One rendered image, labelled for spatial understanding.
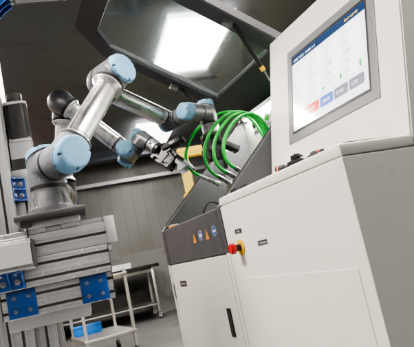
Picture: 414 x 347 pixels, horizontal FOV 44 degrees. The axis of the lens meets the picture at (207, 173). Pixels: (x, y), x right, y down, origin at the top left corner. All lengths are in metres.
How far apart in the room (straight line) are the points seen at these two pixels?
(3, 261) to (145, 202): 7.82
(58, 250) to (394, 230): 1.04
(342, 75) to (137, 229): 7.92
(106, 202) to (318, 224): 8.16
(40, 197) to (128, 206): 7.60
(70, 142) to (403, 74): 1.00
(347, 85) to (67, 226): 0.99
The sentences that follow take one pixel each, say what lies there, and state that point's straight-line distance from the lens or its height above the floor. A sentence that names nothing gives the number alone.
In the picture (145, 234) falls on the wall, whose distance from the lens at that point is 9.31.
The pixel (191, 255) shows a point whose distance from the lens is 2.11.
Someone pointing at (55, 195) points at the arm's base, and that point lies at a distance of 1.77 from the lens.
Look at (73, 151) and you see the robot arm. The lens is 1.68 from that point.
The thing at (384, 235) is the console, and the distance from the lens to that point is 1.22.
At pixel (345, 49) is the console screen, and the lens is 1.62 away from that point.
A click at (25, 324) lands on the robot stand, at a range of 1.89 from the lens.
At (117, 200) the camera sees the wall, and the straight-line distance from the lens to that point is 9.35.
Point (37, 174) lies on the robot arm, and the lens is 1.79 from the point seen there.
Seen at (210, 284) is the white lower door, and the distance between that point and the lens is 1.99.
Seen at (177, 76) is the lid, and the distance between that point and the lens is 2.58.
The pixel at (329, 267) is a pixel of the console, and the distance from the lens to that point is 1.30.
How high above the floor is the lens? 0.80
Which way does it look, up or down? 9 degrees up
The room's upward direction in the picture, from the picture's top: 12 degrees counter-clockwise
